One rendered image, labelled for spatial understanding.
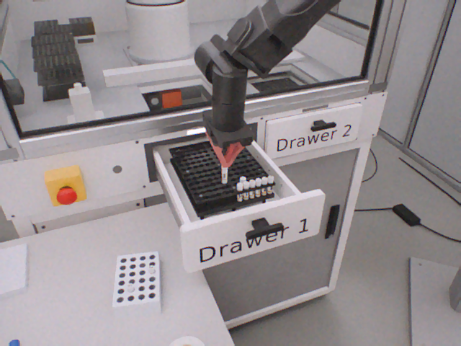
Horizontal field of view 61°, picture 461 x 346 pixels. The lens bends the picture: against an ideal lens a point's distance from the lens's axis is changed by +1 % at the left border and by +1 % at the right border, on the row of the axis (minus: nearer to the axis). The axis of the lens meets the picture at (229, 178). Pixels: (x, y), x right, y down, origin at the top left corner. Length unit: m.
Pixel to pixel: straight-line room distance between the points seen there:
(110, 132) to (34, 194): 0.22
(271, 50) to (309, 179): 0.66
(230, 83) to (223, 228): 0.26
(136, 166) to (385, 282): 1.32
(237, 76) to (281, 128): 0.42
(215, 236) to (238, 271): 0.66
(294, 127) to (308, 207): 0.33
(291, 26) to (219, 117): 0.18
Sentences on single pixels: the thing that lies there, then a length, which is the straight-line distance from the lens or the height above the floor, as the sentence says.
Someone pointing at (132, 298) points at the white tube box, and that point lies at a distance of 0.77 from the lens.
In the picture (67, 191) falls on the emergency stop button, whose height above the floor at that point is 0.89.
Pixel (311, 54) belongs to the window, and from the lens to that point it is 1.02.
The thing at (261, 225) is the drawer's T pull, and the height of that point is 0.91.
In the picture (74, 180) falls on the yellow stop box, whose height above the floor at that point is 0.90.
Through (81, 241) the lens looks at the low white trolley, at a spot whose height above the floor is 0.76.
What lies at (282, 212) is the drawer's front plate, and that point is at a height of 0.91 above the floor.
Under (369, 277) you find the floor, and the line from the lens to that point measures 1.91.
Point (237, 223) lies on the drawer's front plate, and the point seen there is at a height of 0.91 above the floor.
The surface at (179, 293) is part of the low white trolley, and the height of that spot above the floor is 0.76.
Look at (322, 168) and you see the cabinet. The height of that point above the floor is 0.72.
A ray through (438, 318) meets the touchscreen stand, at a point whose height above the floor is 0.04.
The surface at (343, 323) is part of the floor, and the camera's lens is 1.73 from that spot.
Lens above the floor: 1.39
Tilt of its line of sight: 36 degrees down
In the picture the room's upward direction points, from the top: straight up
